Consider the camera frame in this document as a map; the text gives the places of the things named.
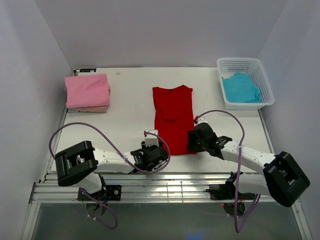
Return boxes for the black label device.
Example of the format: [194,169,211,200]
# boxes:
[73,68,97,76]

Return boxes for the blue t shirt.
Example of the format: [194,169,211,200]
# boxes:
[222,72,262,104]

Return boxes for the white plastic basket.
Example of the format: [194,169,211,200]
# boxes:
[217,57,275,110]

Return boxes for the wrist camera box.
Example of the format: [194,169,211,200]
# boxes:
[142,129,159,147]
[193,116,208,125]

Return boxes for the red t shirt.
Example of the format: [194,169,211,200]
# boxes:
[152,85,194,156]

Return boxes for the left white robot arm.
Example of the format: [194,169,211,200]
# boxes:
[54,140,169,200]

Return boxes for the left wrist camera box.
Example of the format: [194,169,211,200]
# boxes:
[142,129,159,147]

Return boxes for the pink folded t shirt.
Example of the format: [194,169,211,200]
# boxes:
[64,73,110,109]

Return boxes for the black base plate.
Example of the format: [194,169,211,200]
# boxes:
[204,183,251,201]
[77,185,122,202]

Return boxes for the aluminium frame rails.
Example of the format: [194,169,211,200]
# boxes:
[21,104,312,240]

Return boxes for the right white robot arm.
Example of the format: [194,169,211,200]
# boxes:
[187,122,311,207]

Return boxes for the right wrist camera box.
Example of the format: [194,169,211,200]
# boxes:
[193,116,208,125]

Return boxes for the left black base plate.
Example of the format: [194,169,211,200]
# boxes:
[77,185,122,202]

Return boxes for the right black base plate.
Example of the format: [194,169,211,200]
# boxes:
[204,183,251,201]

